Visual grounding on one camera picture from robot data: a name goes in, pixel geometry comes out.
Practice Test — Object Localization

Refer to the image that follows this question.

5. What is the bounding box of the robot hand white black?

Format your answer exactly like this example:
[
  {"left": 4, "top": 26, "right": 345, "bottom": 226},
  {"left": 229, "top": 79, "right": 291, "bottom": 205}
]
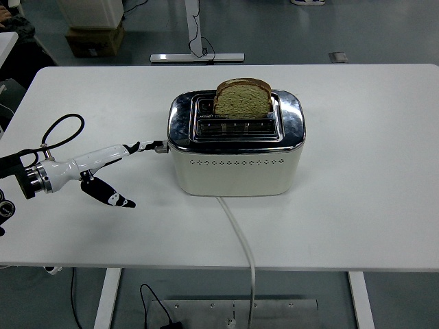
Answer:
[{"left": 43, "top": 138, "right": 171, "bottom": 209}]

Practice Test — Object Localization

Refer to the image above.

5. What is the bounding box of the cream toaster chrome top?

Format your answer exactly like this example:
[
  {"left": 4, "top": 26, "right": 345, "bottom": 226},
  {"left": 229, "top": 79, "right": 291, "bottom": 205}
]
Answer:
[{"left": 154, "top": 89, "right": 307, "bottom": 197}]

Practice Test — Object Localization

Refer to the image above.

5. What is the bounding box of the brown cardboard box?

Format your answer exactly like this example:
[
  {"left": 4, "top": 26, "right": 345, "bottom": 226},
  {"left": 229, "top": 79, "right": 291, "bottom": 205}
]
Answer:
[{"left": 64, "top": 20, "right": 125, "bottom": 58}]

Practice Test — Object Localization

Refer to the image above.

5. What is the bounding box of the white background table leg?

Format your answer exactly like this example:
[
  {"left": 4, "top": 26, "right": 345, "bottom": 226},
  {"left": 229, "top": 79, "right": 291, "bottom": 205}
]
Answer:
[{"left": 150, "top": 0, "right": 246, "bottom": 64}]

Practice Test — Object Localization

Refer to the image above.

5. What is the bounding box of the white side table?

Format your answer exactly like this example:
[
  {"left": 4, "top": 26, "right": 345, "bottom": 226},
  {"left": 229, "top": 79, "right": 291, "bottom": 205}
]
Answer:
[{"left": 0, "top": 32, "right": 19, "bottom": 68}]

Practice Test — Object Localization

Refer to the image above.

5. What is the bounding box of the person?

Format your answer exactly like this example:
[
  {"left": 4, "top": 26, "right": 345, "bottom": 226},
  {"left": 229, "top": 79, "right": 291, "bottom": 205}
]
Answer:
[{"left": 0, "top": 5, "right": 58, "bottom": 90}]

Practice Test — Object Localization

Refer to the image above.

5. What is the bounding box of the brown bread slice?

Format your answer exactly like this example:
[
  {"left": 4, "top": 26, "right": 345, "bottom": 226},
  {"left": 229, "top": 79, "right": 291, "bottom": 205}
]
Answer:
[{"left": 213, "top": 77, "right": 273, "bottom": 120}]

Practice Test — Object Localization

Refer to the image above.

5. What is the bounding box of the grey metal plate with screws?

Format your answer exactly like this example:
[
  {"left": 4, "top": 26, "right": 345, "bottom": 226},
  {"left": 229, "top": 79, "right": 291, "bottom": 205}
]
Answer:
[{"left": 150, "top": 299, "right": 320, "bottom": 329}]

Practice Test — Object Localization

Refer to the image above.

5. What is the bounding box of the thin black cable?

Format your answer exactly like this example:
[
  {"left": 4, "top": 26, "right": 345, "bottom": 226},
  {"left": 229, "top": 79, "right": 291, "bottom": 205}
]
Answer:
[{"left": 70, "top": 268, "right": 84, "bottom": 329}]

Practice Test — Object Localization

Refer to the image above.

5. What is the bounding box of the black cable on table leg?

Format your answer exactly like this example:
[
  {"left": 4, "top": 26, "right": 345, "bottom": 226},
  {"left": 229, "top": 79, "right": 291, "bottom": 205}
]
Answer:
[{"left": 187, "top": 0, "right": 216, "bottom": 65}]

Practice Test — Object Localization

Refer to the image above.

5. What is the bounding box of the white toaster power cord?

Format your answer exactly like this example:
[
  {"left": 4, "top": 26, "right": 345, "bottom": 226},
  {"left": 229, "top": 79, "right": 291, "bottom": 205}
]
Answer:
[{"left": 215, "top": 195, "right": 257, "bottom": 329}]

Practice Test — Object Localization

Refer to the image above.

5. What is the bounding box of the black cable with adapter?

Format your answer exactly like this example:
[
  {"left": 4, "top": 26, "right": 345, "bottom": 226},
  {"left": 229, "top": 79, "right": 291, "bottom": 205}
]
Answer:
[{"left": 139, "top": 283, "right": 185, "bottom": 329}]

